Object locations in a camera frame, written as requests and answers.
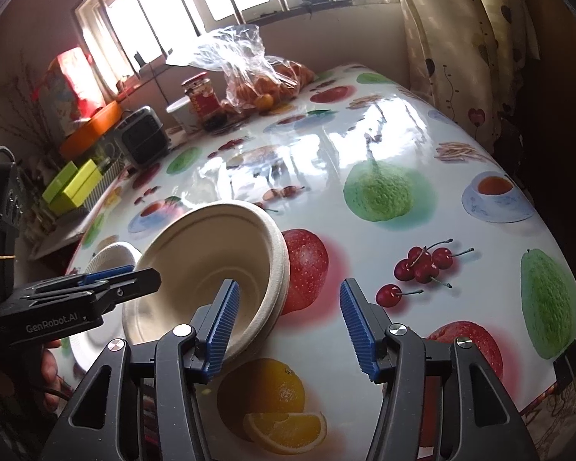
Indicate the large beige paper bowl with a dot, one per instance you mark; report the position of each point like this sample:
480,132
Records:
269,297

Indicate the cream patterned curtain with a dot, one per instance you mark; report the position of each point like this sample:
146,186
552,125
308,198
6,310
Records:
441,33

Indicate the grey portable fan heater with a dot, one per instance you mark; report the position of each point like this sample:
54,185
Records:
141,139

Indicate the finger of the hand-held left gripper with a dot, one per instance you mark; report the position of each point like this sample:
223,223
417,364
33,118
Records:
108,273
134,283

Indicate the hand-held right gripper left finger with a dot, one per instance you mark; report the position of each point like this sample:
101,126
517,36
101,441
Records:
221,329

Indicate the small beige paper bowl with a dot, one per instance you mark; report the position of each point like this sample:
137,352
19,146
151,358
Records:
197,259

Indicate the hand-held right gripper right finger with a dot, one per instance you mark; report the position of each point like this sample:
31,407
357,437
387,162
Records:
357,326

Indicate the grey striped flat box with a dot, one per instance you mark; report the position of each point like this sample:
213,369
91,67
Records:
109,175

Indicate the clear plastic bag of oranges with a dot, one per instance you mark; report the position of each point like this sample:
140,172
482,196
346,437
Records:
249,72

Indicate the slim green cardboard box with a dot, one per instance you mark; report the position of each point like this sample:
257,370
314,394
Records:
57,185

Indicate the white plastic tub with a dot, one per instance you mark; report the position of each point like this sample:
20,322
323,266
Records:
185,117

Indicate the person's left hand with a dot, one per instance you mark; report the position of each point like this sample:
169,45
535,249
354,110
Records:
50,374

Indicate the glass jar with red label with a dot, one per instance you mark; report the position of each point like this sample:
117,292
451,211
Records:
204,101

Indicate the orange storage box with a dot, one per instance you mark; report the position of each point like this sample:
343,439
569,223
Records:
91,129

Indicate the wide yellow-green cardboard box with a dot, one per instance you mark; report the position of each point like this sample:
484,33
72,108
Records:
81,187

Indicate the red printed gift bag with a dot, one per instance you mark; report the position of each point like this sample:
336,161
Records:
72,86

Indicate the dry twigs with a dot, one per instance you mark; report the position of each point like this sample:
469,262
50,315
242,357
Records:
29,105

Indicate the white ribbed paper plate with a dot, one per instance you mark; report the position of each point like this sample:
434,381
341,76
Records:
110,254

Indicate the fruit printed tablecloth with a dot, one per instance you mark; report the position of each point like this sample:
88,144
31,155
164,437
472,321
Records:
413,153

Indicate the barred window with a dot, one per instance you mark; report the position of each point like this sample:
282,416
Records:
139,19

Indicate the black binder clip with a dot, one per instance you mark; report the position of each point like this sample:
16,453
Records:
569,360

